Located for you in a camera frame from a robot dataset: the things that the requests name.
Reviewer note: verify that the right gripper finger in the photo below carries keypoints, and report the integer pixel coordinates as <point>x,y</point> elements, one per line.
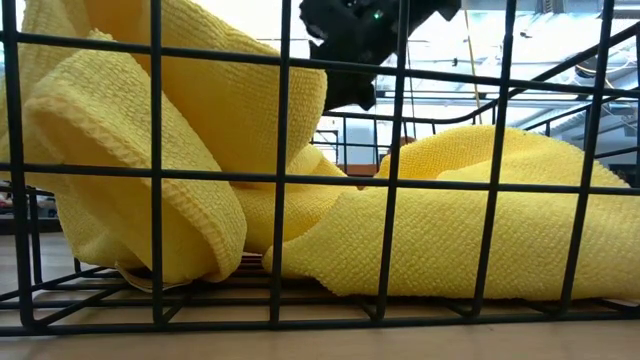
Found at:
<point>350,92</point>

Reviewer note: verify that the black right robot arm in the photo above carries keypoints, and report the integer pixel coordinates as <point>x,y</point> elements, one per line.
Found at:
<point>430,10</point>

